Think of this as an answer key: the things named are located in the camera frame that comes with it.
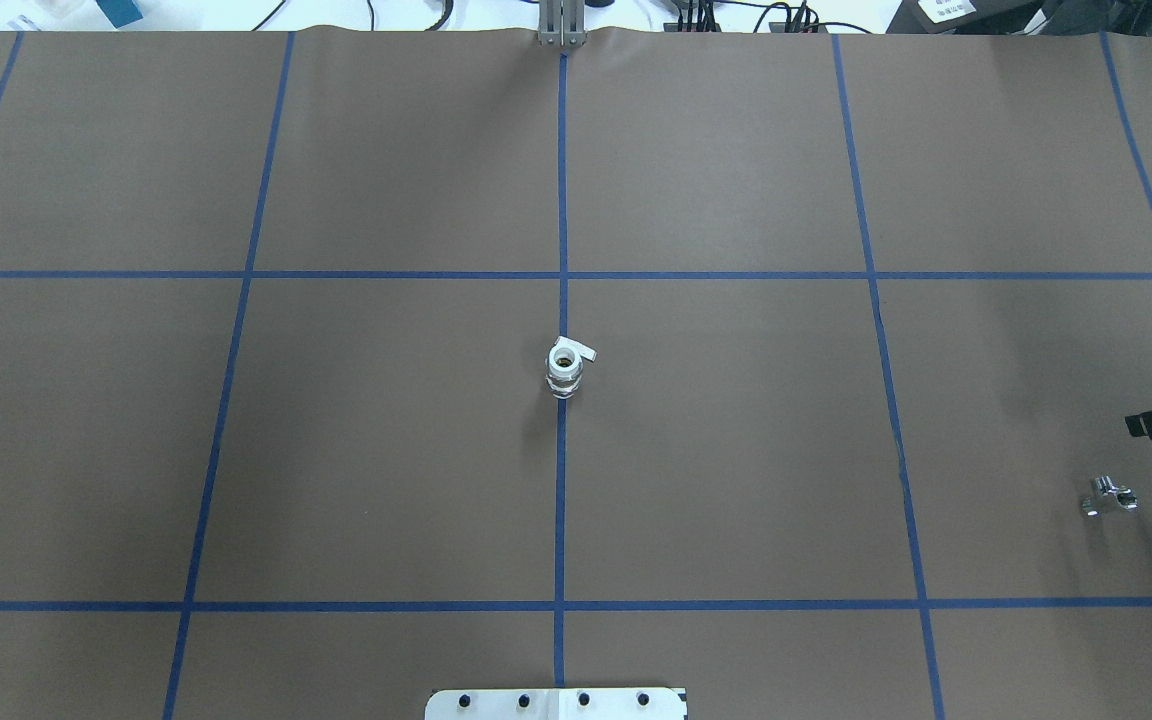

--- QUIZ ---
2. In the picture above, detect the chrome metal pipe fitting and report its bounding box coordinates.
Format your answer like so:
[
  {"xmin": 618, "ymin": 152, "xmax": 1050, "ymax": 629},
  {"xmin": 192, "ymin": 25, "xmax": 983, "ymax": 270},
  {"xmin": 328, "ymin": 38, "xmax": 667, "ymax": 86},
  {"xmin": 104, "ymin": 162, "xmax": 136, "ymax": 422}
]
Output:
[{"xmin": 1079, "ymin": 475, "xmax": 1139, "ymax": 518}]

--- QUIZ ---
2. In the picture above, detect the white PPR valve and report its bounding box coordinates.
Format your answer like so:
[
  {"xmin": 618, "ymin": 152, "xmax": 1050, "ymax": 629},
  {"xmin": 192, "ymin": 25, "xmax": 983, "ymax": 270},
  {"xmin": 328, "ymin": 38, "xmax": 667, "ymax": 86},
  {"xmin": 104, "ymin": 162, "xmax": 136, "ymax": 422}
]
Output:
[{"xmin": 545, "ymin": 336, "xmax": 598, "ymax": 400}]

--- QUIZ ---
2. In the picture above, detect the teal box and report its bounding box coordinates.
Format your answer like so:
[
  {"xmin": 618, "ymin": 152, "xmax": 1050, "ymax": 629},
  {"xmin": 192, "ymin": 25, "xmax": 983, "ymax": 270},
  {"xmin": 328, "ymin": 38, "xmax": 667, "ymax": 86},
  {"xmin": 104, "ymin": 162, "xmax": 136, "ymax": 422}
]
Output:
[{"xmin": 94, "ymin": 0, "xmax": 145, "ymax": 29}]

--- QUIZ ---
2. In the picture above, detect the aluminium post bracket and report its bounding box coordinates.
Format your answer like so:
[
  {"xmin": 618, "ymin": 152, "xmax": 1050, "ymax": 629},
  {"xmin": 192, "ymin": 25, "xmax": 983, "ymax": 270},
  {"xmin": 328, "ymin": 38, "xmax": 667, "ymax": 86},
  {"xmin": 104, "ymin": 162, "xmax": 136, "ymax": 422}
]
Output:
[{"xmin": 536, "ymin": 0, "xmax": 588, "ymax": 50}]

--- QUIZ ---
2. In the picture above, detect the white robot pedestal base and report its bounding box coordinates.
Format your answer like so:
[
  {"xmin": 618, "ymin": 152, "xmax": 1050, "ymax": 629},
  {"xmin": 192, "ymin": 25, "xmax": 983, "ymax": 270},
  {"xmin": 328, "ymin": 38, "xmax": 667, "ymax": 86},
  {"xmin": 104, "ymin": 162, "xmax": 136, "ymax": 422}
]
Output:
[{"xmin": 424, "ymin": 687, "xmax": 689, "ymax": 719}]

